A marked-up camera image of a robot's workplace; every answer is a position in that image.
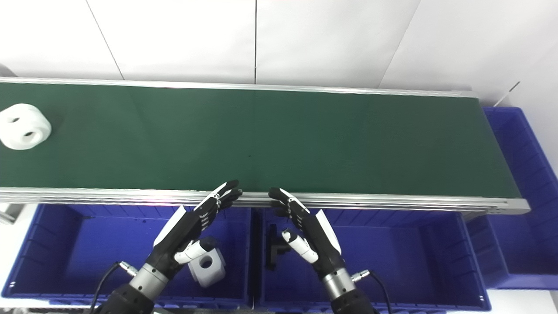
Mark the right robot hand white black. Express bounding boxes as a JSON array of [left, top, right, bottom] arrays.
[[268, 188, 347, 280]]

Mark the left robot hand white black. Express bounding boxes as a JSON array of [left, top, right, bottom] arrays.
[[150, 180, 243, 277]]

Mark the white rounded block with hole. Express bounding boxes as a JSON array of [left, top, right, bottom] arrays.
[[0, 103, 52, 151], [188, 238, 226, 288]]

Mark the black T-shaped part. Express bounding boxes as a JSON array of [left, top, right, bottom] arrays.
[[265, 223, 293, 272]]

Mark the blue plastic bin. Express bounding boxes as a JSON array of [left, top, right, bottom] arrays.
[[464, 107, 558, 290], [255, 207, 491, 312], [1, 203, 255, 308]]

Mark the aluminium conveyor leg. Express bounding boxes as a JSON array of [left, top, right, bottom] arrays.
[[0, 203, 24, 225]]

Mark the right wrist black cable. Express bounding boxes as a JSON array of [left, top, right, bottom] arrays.
[[351, 270, 393, 314]]

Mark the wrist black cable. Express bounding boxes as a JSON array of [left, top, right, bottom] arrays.
[[89, 261, 138, 314], [351, 270, 393, 314]]

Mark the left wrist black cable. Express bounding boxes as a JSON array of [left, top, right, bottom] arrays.
[[89, 261, 138, 314]]

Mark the green conveyor belt aluminium frame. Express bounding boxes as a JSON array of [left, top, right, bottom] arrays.
[[0, 77, 531, 218]]

